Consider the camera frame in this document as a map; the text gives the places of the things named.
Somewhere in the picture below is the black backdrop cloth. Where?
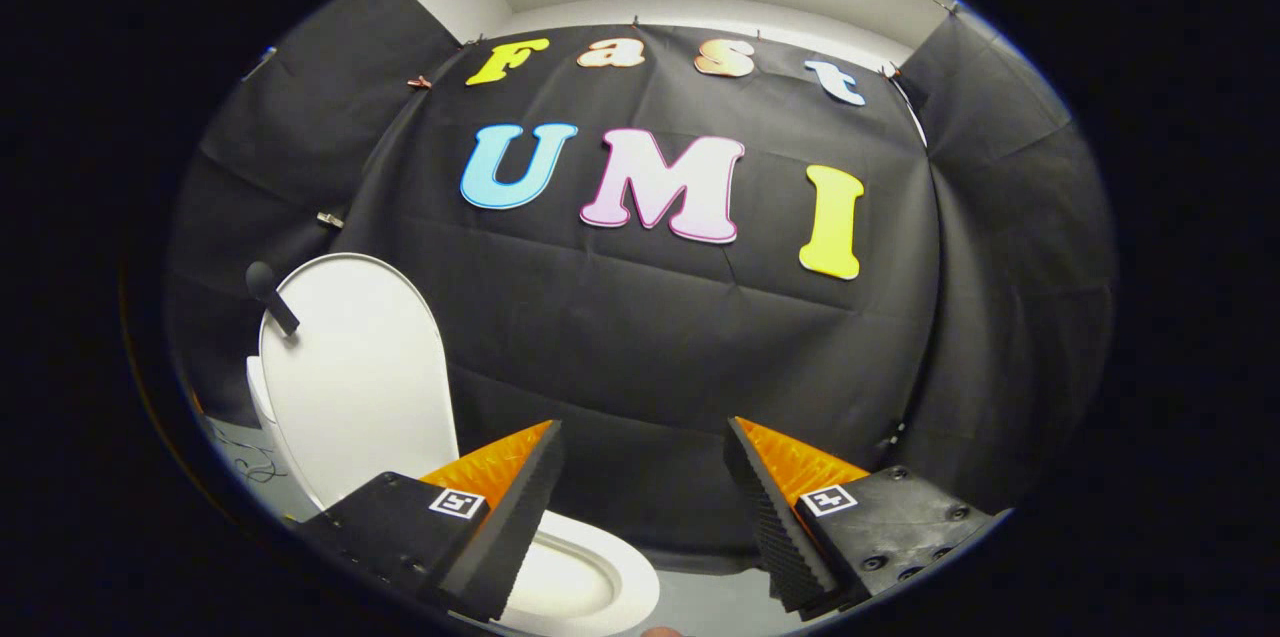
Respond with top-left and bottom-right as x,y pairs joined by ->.
165,0 -> 1116,568

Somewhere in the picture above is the white ceramic toilet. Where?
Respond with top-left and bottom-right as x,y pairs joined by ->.
246,355 -> 661,637

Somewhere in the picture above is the white toilet lid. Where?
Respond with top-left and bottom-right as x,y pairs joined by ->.
258,253 -> 461,510

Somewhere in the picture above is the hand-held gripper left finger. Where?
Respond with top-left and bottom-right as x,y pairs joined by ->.
300,420 -> 566,623

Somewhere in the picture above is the white toilet seat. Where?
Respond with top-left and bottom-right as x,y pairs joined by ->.
500,510 -> 661,637

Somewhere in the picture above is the black lid handle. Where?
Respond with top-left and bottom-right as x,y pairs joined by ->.
246,261 -> 301,338

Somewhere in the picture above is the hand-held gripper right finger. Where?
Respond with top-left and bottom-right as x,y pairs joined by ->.
722,417 -> 1011,618

